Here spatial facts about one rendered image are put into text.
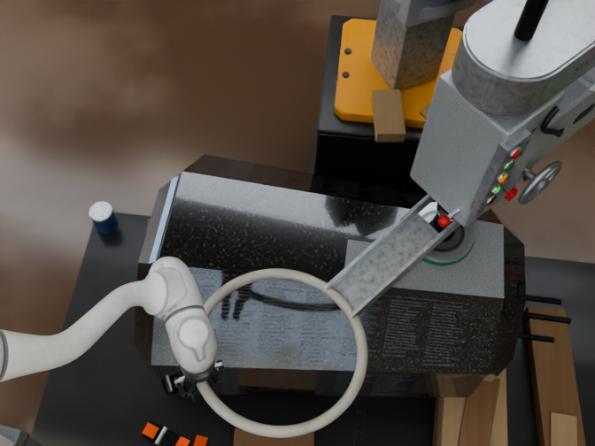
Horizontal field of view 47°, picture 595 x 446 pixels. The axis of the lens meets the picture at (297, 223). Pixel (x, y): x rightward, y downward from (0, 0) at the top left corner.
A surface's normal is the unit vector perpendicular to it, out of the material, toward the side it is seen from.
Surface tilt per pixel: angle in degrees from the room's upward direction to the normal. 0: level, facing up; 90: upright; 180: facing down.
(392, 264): 16
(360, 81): 0
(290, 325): 45
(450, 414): 0
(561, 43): 0
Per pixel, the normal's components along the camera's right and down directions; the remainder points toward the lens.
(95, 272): 0.02, -0.49
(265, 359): -0.05, 0.26
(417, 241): -0.19, -0.32
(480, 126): -0.77, 0.55
